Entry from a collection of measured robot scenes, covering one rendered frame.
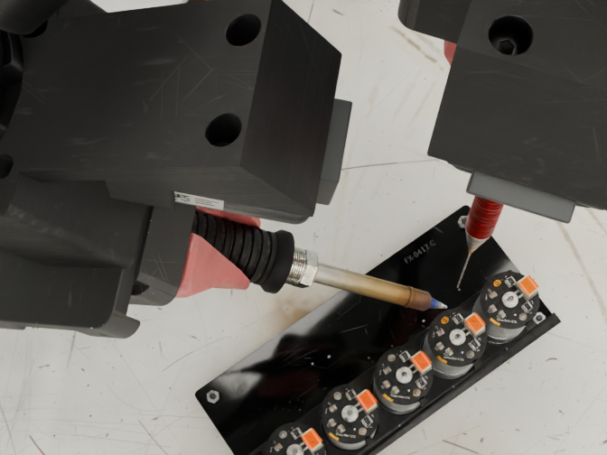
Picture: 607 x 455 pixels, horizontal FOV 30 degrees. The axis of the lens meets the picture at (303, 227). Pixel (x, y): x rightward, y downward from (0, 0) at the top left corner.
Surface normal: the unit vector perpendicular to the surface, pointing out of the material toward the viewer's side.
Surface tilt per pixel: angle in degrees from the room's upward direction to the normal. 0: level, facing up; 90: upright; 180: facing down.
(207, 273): 83
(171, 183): 90
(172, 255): 61
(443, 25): 72
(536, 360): 0
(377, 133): 0
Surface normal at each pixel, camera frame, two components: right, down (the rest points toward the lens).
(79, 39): -0.51, -0.30
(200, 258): 0.97, 0.12
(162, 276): 0.85, 0.01
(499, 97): -0.32, 0.79
